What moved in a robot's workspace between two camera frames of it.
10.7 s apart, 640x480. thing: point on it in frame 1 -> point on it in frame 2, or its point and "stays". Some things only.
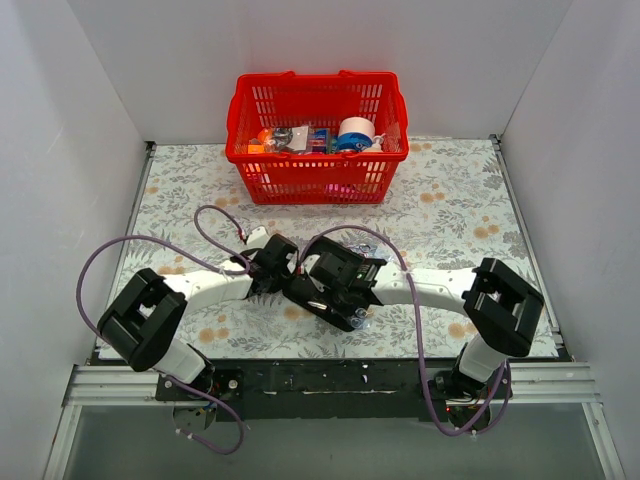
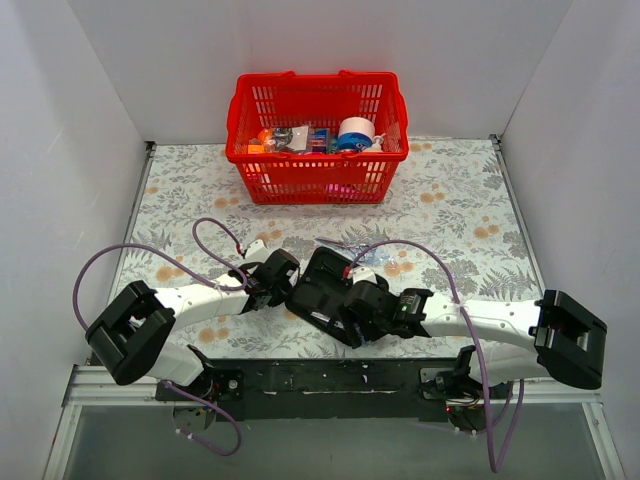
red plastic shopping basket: (325, 139) stays
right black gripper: (298, 257) -> (320, 293)
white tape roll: (356, 133) stays
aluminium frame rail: (536, 384) stays
